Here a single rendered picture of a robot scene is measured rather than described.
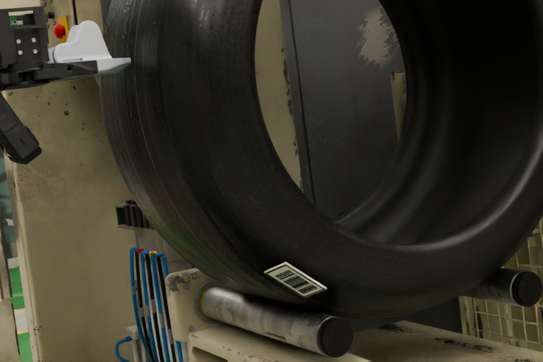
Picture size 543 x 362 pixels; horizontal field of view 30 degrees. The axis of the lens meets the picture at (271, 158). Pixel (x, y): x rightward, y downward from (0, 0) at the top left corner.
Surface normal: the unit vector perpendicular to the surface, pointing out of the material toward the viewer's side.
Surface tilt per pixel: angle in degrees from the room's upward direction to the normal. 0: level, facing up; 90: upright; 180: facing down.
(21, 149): 92
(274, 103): 90
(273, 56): 90
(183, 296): 90
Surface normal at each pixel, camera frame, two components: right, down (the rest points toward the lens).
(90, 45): 0.50, -0.02
